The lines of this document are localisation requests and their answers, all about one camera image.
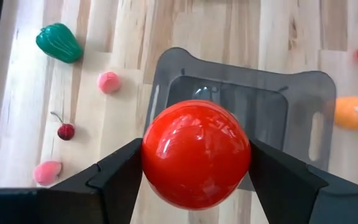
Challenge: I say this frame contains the crimson toy cherry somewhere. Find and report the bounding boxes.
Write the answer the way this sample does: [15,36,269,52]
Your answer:
[50,111,76,141]

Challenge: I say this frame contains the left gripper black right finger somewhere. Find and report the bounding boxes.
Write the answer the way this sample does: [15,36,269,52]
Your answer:
[249,139,329,224]

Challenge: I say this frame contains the red toy tomato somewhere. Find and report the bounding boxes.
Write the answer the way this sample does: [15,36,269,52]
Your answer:
[141,100,252,210]

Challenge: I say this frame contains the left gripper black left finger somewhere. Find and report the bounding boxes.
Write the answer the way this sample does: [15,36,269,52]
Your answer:
[51,138,143,224]

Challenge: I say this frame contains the grey translucent plastic tupperware container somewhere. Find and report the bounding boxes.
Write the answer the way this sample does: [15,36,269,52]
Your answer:
[144,46,337,191]

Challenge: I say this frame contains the orange sliceable toy fruit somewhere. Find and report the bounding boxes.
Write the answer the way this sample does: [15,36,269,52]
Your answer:
[334,96,358,131]

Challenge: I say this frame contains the green toy bell pepper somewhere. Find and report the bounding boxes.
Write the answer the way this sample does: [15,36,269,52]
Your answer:
[35,22,84,64]

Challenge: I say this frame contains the pink toy peach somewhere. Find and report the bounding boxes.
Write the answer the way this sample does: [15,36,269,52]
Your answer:
[97,71,122,94]
[32,161,63,187]

